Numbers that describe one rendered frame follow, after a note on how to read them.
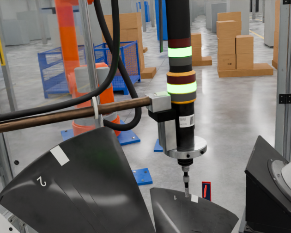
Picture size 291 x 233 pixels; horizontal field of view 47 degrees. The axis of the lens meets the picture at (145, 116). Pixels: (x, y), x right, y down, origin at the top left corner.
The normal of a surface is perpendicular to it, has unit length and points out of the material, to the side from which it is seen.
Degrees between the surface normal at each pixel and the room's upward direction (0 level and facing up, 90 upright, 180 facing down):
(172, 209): 11
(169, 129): 90
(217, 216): 19
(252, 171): 44
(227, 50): 90
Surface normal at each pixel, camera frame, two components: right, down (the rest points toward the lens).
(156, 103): 0.36, 0.26
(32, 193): 0.39, -0.29
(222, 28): -0.10, 0.31
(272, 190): 0.56, -0.64
